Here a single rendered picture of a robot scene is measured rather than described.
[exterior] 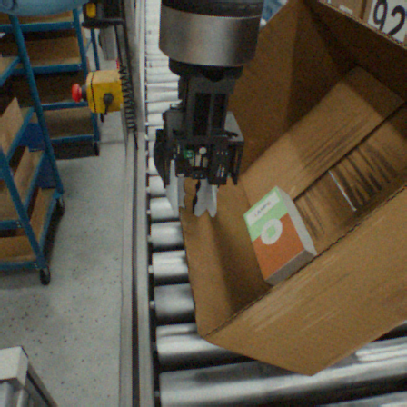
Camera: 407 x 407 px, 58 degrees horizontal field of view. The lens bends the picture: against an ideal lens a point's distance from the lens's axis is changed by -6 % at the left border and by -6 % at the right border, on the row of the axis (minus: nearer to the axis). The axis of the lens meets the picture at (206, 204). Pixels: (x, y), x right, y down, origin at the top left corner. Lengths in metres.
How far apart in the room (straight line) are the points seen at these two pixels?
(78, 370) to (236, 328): 1.05
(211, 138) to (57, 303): 1.25
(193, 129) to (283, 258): 0.22
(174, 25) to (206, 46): 0.03
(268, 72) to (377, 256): 0.39
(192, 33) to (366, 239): 0.21
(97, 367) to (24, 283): 0.49
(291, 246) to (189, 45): 0.28
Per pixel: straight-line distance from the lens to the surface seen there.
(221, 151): 0.37
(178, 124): 0.38
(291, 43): 0.63
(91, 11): 0.73
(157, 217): 0.66
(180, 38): 0.33
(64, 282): 1.59
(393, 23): 0.98
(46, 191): 1.83
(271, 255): 0.52
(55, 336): 1.45
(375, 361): 0.51
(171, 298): 0.52
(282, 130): 0.69
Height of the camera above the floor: 1.17
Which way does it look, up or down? 40 degrees down
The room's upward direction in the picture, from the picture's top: straight up
